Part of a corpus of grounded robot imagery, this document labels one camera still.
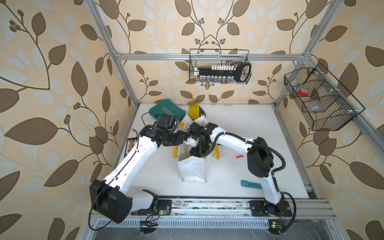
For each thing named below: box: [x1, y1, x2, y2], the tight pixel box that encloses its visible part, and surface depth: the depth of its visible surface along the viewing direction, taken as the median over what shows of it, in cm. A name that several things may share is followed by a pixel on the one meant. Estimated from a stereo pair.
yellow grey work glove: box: [188, 99, 200, 120], surface depth 118 cm
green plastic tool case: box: [148, 99, 187, 120], surface depth 114 cm
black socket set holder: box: [193, 62, 252, 83], surface depth 86 cm
